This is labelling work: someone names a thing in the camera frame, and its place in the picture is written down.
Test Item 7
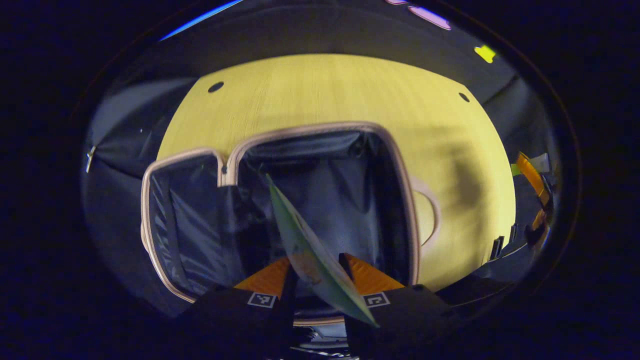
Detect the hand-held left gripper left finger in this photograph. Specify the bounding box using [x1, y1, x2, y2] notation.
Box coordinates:
[187, 256, 299, 351]

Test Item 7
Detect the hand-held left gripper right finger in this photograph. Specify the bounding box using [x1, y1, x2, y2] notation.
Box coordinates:
[339, 252, 460, 355]

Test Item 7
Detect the wide grey-green skin care tube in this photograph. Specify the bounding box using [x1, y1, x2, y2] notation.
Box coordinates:
[265, 173, 379, 328]

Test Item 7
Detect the black backdrop cloth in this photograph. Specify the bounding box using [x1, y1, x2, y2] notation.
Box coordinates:
[82, 0, 561, 321]

